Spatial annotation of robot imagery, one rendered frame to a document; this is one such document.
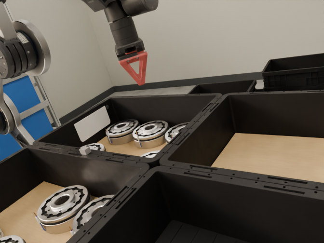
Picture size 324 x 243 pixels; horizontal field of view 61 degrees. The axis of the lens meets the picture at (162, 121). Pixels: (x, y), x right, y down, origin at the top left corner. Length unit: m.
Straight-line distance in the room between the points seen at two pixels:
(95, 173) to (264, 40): 3.11
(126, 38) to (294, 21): 2.89
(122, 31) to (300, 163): 0.46
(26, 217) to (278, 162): 0.53
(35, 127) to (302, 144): 2.42
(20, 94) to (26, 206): 2.05
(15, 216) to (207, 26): 3.26
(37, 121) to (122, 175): 2.30
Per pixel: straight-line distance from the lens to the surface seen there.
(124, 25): 0.66
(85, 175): 0.60
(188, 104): 0.72
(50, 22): 4.14
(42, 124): 2.80
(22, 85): 2.72
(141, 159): 0.48
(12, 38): 1.06
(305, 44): 3.47
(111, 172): 0.52
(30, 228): 0.64
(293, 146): 0.63
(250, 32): 3.52
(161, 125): 0.75
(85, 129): 0.84
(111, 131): 0.82
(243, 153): 0.62
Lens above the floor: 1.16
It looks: 23 degrees down
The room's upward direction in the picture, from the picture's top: 16 degrees counter-clockwise
